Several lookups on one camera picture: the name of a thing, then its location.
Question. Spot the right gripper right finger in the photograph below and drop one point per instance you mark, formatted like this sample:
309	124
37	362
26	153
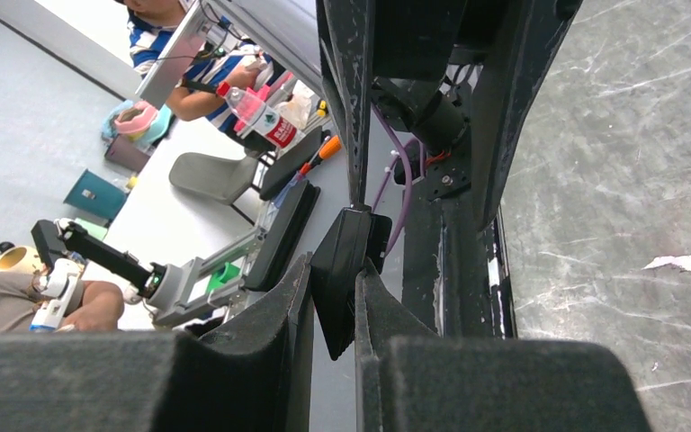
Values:
410	379

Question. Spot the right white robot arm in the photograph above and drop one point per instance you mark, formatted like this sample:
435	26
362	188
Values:
459	75

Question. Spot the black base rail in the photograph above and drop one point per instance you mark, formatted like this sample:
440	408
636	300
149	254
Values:
456	280

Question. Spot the orange handled screwdriver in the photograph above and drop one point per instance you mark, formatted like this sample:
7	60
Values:
327	150

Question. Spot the person's forearm with controller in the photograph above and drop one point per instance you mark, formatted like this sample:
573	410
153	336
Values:
97	306

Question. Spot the grey chair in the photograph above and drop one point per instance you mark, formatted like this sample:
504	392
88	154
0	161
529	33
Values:
217	178

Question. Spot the plastic water bottle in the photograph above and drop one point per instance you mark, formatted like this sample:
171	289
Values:
256	114

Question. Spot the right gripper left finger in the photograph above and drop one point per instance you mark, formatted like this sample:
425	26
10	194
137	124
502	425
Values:
251	373

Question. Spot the yellow cup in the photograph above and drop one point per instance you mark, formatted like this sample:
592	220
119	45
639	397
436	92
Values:
19	259

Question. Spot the person in striped shirt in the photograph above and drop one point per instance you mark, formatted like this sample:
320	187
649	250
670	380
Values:
152	24

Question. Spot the black comb guard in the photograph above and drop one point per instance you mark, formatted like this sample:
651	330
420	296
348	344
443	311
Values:
356	236

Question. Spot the teal box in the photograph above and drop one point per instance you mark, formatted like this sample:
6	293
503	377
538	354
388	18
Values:
96	196

